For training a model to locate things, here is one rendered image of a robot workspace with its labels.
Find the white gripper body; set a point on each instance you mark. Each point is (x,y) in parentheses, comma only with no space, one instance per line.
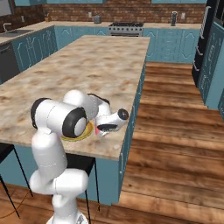
(108,132)

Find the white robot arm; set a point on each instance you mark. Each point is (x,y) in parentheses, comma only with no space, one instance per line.
(49,145)

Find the yellow plate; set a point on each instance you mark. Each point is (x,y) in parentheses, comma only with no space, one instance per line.
(83,134)

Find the teal dining counter island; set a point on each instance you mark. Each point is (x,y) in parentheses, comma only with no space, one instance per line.
(108,180)

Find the black and white coffee machine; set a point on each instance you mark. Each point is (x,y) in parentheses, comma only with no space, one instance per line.
(173,18)

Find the red food piece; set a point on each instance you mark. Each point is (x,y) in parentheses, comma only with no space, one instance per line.
(97,131)

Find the black bar stool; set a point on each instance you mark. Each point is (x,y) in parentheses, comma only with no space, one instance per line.
(5,150)
(83,163)

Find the teal base cupboard run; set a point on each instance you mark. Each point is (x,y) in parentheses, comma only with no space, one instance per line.
(172,45)
(75,35)
(32,48)

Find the steel stove with hob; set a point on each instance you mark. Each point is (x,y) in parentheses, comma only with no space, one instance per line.
(126,29)

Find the grey toaster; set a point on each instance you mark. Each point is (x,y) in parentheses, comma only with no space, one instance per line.
(97,19)

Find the black dishwasher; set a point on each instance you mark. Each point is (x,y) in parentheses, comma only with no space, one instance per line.
(8,62)

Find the teal tall cupboard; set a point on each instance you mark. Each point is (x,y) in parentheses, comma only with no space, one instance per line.
(214,67)

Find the knife block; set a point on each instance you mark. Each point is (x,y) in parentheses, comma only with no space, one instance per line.
(46,17)

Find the steel sink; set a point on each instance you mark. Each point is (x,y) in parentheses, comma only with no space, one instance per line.
(14,32)

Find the white tap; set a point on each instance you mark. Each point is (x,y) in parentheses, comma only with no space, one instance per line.
(5,26)

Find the grey window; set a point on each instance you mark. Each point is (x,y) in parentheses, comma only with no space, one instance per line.
(5,7)

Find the teal wall cupboard run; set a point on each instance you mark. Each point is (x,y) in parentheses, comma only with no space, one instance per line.
(178,1)
(58,1)

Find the black wall oven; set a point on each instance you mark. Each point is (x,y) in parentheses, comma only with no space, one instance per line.
(219,10)

